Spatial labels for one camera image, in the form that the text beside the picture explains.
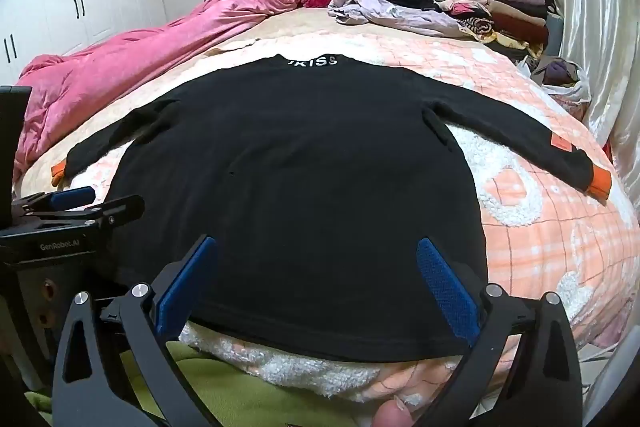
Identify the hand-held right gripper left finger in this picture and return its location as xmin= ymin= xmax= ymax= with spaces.
xmin=51 ymin=234 xmax=226 ymax=427

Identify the black sweater with orange cuffs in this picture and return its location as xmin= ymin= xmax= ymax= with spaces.
xmin=51 ymin=52 xmax=612 ymax=364

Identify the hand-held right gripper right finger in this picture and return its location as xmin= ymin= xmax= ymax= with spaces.
xmin=415 ymin=237 xmax=585 ymax=427

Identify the lilac garment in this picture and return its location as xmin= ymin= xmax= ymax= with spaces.
xmin=327 ymin=0 xmax=473 ymax=38

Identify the white satin curtain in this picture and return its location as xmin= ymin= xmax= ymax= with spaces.
xmin=545 ymin=0 xmax=640 ymax=168

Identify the white plastic bag of clothes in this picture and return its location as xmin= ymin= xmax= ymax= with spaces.
xmin=517 ymin=57 xmax=593 ymax=105

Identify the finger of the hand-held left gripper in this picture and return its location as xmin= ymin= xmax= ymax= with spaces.
xmin=12 ymin=186 xmax=97 ymax=215
xmin=30 ymin=195 xmax=146 ymax=230

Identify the pile of folded clothes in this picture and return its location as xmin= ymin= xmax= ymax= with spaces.
xmin=387 ymin=0 xmax=563 ymax=58

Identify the beige bed sheet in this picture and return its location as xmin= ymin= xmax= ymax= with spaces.
xmin=15 ymin=4 xmax=526 ymax=198

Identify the person's right hand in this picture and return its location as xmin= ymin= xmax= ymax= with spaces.
xmin=372 ymin=394 xmax=418 ymax=427

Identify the orange plaid fleece blanket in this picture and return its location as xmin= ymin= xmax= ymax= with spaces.
xmin=65 ymin=32 xmax=640 ymax=403

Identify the pink quilt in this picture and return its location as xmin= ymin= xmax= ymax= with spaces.
xmin=12 ymin=0 xmax=302 ymax=188

